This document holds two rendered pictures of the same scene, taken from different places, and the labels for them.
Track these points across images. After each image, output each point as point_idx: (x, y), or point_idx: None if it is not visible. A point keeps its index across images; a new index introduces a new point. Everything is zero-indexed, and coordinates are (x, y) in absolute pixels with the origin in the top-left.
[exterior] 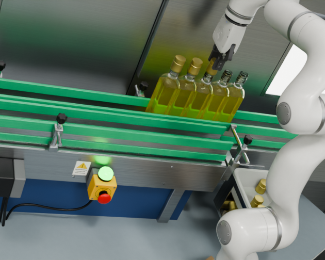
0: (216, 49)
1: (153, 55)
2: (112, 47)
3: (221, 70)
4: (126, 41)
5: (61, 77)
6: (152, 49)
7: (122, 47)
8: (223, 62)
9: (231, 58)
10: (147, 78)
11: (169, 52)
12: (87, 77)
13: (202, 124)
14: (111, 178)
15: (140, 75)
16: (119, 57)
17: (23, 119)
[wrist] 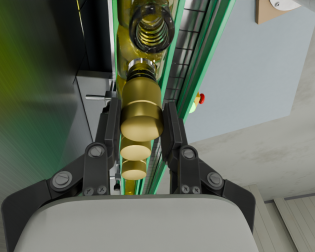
0: (113, 164)
1: (62, 135)
2: (67, 162)
3: (174, 102)
4: (57, 168)
5: (88, 142)
6: (61, 148)
7: (62, 158)
8: (187, 144)
9: (254, 209)
10: (74, 93)
11: (49, 126)
12: (82, 131)
13: (179, 11)
14: (194, 104)
15: (77, 107)
16: (66, 143)
17: (163, 173)
